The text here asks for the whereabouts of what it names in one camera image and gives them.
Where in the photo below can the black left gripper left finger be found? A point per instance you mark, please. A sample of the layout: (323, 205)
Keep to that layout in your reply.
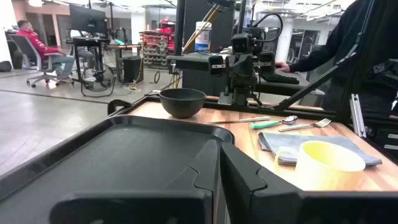
(140, 208)

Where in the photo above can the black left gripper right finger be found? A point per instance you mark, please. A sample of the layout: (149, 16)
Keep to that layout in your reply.
(280, 208)

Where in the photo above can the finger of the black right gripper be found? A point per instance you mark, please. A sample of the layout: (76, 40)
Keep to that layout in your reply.
(249, 71)
(237, 72)

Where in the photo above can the black bowl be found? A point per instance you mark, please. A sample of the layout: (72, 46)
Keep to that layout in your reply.
(182, 104)

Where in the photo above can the grey cloth napkin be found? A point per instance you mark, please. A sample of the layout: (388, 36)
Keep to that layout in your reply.
(280, 141)

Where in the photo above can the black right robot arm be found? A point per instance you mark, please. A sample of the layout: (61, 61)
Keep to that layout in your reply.
(241, 96)

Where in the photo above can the black plastic serving tray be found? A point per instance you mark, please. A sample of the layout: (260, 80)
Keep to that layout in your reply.
(124, 149)

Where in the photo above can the black side desk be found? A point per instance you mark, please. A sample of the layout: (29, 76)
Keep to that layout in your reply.
(192, 62)

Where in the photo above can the blue and white container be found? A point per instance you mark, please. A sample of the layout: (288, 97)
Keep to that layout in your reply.
(202, 39)

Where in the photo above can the person's hand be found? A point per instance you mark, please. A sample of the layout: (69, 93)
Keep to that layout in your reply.
(282, 66)

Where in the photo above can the white building column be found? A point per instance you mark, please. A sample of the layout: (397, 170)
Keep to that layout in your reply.
(284, 40)

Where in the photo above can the shelf with red bins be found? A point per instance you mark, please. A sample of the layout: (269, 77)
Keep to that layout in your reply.
(157, 43)

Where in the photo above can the black bin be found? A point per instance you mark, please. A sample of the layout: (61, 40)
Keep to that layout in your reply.
(132, 70)

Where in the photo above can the black floor fan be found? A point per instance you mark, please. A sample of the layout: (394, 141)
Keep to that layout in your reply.
(99, 81)

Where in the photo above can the person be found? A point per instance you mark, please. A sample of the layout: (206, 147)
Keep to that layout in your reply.
(373, 46)
(37, 43)

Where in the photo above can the black monitor stand desk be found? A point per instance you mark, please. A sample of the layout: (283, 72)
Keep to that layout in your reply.
(88, 41)

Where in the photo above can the black computer monitor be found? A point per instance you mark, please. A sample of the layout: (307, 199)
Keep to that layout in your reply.
(87, 18)

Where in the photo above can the grey office chair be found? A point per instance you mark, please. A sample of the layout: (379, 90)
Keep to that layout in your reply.
(28, 49)

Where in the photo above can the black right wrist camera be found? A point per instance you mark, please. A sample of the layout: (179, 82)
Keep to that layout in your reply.
(241, 43)

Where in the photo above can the black tall post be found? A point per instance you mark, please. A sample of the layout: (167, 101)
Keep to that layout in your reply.
(179, 28)

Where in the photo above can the silver aluminium bracket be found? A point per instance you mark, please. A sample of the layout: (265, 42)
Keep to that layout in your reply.
(357, 118)

